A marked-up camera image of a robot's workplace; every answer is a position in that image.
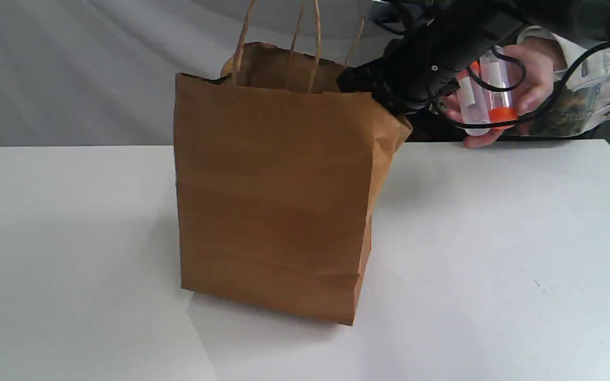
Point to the light sleeve forearm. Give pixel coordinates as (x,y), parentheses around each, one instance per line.
(559,51)

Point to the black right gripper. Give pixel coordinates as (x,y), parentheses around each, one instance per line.
(414,72)

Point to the brown paper bag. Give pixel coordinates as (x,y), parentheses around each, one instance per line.
(277,176)

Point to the person's hand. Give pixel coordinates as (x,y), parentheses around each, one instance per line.
(537,86)

